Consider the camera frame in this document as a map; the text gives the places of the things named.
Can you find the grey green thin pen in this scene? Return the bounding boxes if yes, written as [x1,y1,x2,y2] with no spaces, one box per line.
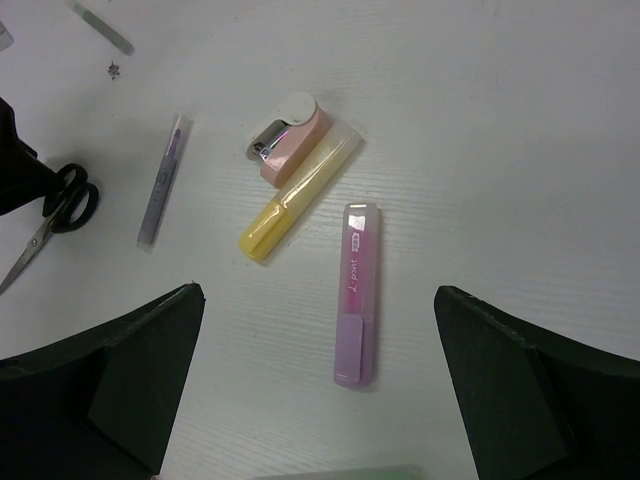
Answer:
[65,0,135,56]

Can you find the green highlighter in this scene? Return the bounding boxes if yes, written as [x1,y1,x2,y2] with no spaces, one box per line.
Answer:
[259,465,426,480]

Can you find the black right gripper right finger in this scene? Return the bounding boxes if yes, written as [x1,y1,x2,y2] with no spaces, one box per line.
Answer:
[434,286,639,479]

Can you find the purple grey pen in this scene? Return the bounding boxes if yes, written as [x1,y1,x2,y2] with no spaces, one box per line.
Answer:
[137,114,193,247]

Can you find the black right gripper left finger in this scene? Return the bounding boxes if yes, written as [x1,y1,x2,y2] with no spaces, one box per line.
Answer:
[1,283,205,479]

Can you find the pink mini stapler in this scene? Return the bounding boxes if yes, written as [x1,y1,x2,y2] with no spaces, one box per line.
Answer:
[244,92,331,189]

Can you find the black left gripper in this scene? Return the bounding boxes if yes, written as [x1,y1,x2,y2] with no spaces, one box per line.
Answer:
[0,99,65,215]

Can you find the yellow highlighter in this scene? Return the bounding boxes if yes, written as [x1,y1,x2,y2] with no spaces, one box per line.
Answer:
[238,123,362,262]

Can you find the pink purple highlighter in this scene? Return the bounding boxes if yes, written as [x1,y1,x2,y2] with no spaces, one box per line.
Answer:
[333,203,381,389]

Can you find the black handled scissors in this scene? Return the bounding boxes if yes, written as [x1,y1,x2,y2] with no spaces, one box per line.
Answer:
[1,163,100,293]

